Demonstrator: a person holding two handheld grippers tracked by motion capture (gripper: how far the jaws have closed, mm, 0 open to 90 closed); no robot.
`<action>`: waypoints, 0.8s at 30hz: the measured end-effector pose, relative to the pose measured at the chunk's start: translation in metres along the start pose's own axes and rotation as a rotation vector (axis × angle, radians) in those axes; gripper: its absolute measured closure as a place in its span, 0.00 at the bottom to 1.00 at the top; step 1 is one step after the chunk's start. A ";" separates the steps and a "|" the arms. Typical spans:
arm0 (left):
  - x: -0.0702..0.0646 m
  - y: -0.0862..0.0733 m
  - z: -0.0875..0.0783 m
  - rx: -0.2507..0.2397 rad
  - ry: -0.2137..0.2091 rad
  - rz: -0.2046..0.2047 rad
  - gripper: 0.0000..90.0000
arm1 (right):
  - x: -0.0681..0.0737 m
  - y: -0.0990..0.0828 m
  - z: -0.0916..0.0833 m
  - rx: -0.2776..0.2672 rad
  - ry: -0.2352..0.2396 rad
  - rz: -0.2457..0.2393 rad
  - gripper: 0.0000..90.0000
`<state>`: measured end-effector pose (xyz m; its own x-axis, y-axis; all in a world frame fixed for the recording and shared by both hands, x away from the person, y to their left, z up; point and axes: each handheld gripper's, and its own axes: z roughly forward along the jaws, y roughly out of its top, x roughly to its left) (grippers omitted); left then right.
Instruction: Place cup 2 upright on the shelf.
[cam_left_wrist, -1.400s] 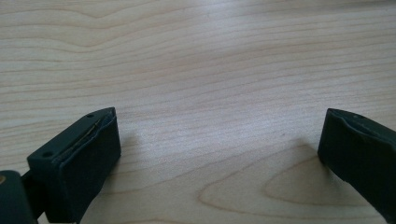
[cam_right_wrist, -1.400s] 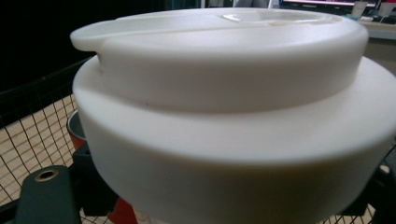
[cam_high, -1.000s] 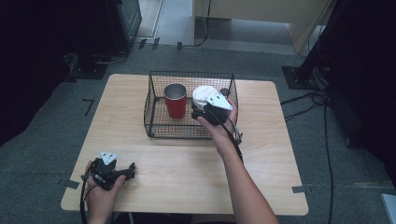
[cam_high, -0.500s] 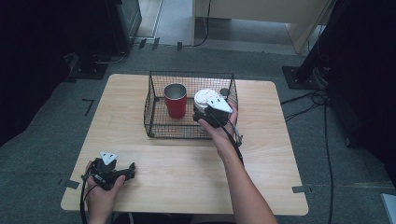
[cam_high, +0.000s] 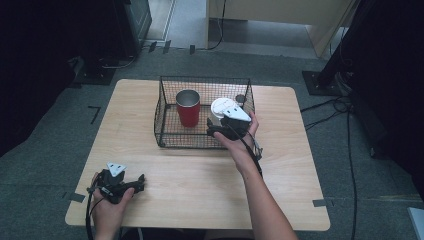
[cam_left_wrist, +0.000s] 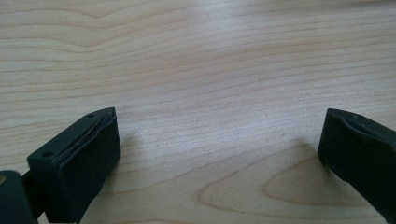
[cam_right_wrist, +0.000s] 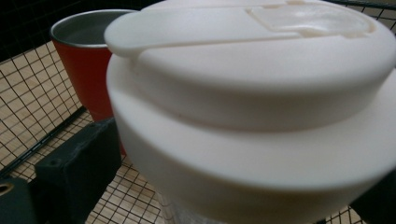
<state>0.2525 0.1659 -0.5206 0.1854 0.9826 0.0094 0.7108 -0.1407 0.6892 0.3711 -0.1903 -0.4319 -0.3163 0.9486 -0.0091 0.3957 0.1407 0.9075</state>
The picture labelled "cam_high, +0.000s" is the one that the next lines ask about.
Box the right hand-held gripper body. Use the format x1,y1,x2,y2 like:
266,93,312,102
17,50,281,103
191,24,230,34
219,107,253,142

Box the black stand with base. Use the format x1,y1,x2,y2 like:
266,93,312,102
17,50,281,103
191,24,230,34
301,0,371,98

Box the black looped floor cables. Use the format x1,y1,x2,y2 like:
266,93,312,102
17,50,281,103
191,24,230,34
299,95,355,132

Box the black stand base plate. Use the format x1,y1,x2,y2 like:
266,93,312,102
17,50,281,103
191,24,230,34
71,57,117,86

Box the hand-held gripper cable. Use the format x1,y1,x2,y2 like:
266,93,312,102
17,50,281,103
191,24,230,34
85,178,103,240
229,123,265,178

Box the red steel cup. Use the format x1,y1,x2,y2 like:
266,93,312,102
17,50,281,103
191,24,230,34
175,88,202,129

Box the black wire basket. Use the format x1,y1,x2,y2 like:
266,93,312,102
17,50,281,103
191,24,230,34
153,75,256,150

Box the black hanging cable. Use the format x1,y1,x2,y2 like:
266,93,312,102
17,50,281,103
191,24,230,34
195,0,228,52

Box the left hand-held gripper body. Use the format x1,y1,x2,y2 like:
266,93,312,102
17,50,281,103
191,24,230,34
95,161,135,205

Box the person's right hand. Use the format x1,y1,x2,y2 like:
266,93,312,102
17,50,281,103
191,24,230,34
213,111,260,175

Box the left hand-held gripper cable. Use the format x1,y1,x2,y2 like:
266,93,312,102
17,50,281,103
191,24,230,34
85,178,103,240

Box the right hand-held gripper cable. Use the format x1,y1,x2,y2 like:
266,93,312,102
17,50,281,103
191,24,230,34
229,123,265,178

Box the black angled floor tape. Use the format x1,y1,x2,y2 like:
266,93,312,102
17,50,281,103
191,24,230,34
87,105,102,125

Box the black cabinet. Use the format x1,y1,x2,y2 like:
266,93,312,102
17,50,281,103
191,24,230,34
112,0,153,58

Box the grey tape strip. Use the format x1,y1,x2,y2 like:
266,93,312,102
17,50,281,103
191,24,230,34
312,198,334,208
61,191,87,204

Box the dark curtain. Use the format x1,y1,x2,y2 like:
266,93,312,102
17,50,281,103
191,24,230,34
343,0,424,201
0,0,116,158

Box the white flat object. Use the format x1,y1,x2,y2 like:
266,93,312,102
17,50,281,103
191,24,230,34
407,206,424,240

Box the clear cup with white lid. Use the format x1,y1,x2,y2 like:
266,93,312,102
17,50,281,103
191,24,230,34
210,97,240,122

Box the long black floor cable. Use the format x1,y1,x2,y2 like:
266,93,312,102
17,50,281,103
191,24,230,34
345,109,359,240

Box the person's left hand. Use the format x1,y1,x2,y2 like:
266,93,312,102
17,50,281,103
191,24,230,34
90,171,136,235

